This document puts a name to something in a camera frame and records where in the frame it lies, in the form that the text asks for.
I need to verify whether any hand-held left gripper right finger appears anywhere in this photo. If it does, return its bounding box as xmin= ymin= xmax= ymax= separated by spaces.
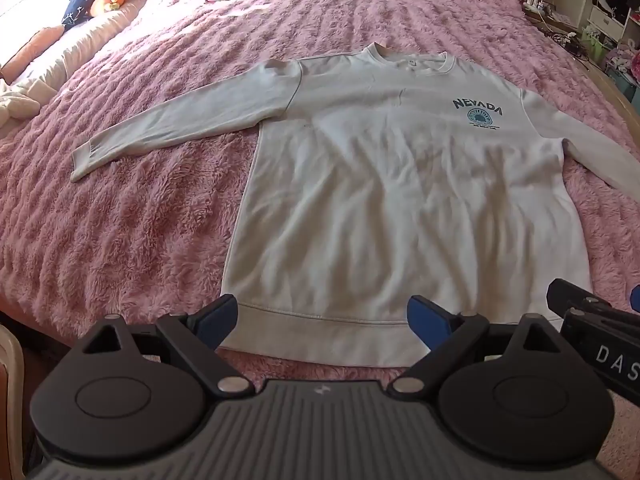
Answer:
xmin=389 ymin=294 xmax=563 ymax=397

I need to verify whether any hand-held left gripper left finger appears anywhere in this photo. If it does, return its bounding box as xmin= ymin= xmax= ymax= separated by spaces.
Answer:
xmin=80 ymin=294 xmax=253 ymax=397

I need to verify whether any white printed sweatshirt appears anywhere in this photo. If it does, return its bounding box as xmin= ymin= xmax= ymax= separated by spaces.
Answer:
xmin=70 ymin=42 xmax=640 ymax=368

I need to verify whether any pink fluffy blanket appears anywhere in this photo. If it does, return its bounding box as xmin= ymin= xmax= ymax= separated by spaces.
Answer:
xmin=0 ymin=0 xmax=640 ymax=480

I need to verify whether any cream chair back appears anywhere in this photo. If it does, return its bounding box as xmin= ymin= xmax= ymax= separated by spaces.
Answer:
xmin=0 ymin=325 xmax=26 ymax=461

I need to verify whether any green box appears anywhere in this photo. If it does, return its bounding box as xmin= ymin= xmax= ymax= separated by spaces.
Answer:
xmin=582 ymin=27 xmax=608 ymax=63

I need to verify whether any white shelf unit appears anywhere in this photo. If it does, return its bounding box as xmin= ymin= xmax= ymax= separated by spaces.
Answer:
xmin=585 ymin=0 xmax=640 ymax=46

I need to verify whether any white plush cloth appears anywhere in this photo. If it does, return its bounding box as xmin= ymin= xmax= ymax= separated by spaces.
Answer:
xmin=0 ymin=77 xmax=58 ymax=128

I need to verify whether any cream bedding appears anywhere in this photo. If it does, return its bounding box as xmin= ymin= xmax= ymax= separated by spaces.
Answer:
xmin=15 ymin=0 xmax=151 ymax=91

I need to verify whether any peach pillow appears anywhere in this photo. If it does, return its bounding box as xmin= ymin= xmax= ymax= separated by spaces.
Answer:
xmin=0 ymin=25 xmax=66 ymax=78

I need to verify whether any wooden bed frame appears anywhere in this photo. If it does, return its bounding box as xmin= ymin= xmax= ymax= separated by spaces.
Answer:
xmin=580 ymin=57 xmax=640 ymax=126

